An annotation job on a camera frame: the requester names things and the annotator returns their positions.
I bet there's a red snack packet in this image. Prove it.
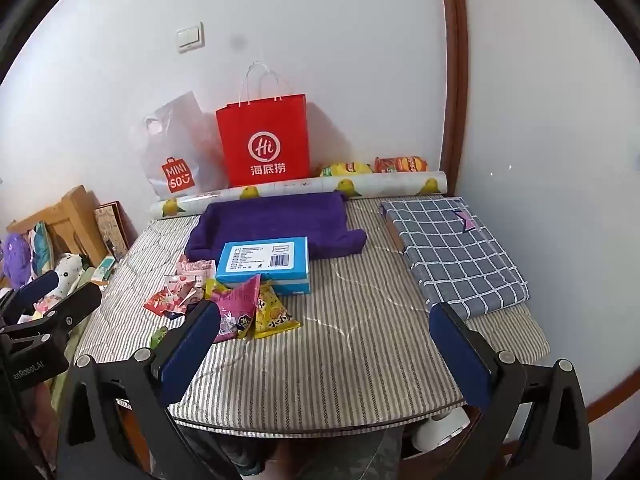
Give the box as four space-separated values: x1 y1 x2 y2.
143 288 186 318

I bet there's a green snack packet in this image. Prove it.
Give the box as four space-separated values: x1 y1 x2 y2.
149 326 169 350

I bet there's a pink white snack packet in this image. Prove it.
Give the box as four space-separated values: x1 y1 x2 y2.
164 275 204 309

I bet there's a light pink snack packet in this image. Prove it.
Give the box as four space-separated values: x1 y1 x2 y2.
176 255 216 286

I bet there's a yellow snack packet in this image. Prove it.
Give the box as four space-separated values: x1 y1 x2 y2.
254 282 300 339

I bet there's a white Miniso plastic bag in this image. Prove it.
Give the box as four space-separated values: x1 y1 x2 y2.
129 92 228 200

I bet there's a blue cardboard box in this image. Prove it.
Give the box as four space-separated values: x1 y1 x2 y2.
216 237 310 296

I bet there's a grey checked folded cloth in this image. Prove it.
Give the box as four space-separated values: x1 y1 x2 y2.
381 196 530 320

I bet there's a red paper shopping bag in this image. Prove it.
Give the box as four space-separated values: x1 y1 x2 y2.
215 79 310 188

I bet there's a purple fabric tray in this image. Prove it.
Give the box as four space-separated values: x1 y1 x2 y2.
184 192 367 261

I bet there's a rolled duck print paper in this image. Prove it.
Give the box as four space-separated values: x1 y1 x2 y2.
150 171 448 220

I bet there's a yellow chips bag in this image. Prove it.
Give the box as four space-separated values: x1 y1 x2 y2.
319 162 373 177

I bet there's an orange chips bag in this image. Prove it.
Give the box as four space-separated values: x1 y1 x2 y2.
374 156 428 174

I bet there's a wooden chair frame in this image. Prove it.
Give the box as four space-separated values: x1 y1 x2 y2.
6 185 107 266

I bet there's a patterned picture frame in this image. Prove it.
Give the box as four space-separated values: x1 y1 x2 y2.
93 200 130 261

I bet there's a white wall switch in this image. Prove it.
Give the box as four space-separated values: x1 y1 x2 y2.
176 22 205 53

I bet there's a brown wooden door frame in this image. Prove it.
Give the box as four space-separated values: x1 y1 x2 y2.
439 0 469 195

